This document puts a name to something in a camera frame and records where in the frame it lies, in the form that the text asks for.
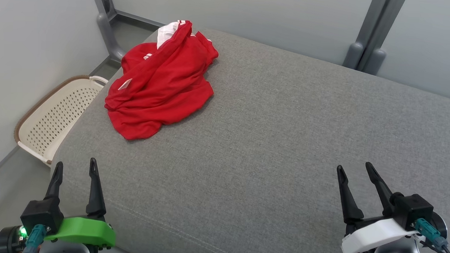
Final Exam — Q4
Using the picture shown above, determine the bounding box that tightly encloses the teal-plug camera cable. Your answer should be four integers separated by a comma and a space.
413, 218, 450, 253
23, 223, 47, 253

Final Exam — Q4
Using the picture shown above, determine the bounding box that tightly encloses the left teal-plug camera cable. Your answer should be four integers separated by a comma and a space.
23, 223, 47, 253

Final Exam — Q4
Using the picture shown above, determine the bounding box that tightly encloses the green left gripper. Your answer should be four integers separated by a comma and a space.
43, 156, 119, 249

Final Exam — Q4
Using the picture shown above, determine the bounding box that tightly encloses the red jersey with striped trim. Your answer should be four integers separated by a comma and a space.
117, 18, 220, 104

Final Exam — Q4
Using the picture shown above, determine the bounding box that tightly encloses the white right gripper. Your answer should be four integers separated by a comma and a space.
334, 161, 422, 253

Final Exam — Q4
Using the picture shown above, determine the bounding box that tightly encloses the grey partition post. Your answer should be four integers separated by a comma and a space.
342, 0, 407, 76

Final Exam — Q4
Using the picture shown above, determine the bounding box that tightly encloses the right teal-plug camera cable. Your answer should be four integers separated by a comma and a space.
413, 218, 450, 253

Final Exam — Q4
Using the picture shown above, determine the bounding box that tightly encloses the cream perforated laundry basket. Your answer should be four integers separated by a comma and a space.
13, 73, 109, 168

